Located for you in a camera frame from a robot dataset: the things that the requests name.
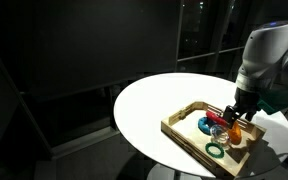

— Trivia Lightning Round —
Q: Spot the orange ring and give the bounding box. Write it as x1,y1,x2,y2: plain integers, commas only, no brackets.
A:
227,121,243,146

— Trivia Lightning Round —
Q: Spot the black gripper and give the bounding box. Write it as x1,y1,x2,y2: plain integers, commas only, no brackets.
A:
223,88,259,129

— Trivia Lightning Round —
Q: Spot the wooden slatted tray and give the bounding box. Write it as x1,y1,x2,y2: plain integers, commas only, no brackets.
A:
161,102,266,180

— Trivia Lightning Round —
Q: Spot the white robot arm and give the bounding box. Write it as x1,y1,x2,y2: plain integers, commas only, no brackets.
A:
223,21,288,126

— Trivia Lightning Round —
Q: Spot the green ring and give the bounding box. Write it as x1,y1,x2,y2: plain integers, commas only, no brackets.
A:
205,142,225,160

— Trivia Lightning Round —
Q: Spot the clear transparent ring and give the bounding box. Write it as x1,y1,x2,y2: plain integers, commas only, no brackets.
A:
210,124,233,149

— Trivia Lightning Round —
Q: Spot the red ring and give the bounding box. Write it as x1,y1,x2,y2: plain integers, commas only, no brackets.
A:
205,110,229,128

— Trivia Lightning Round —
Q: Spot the white table base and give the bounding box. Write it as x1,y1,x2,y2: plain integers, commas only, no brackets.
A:
146,164,202,180

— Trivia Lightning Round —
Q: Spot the blue ring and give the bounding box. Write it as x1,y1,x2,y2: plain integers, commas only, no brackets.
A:
197,116,219,135

